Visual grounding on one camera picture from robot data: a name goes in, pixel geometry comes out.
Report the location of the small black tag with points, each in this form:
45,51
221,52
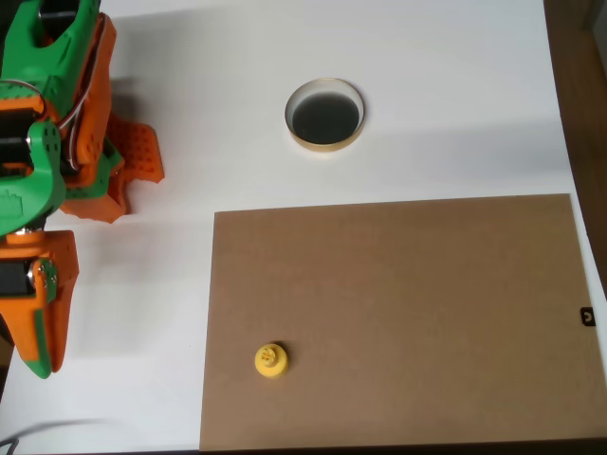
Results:
587,316

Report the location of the small yellow bottle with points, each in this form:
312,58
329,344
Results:
271,362

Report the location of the green orange robot arm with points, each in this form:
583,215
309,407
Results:
47,61

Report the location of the round dish dark inside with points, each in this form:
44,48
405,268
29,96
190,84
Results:
325,118

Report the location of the orange gripper black servo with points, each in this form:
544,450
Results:
49,265

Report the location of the brown rectangular board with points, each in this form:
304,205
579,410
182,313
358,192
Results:
389,322

